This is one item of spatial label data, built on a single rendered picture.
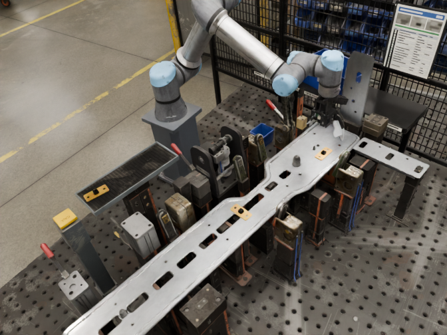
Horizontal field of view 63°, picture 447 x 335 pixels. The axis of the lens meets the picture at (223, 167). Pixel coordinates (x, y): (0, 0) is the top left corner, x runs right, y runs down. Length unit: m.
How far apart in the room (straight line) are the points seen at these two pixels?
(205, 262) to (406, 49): 1.27
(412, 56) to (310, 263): 1.01
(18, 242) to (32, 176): 0.70
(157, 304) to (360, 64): 1.21
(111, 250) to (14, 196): 1.78
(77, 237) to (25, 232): 1.75
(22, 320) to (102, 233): 0.47
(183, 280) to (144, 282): 0.13
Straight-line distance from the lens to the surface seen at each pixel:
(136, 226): 1.28
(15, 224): 3.20
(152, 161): 1.41
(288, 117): 1.65
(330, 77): 1.34
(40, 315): 1.74
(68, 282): 1.30
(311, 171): 1.54
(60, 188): 3.29
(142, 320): 1.22
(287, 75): 1.25
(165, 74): 1.60
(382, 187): 1.96
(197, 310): 1.17
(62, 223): 1.32
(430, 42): 1.84
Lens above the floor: 2.07
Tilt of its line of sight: 43 degrees down
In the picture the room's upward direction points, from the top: 7 degrees counter-clockwise
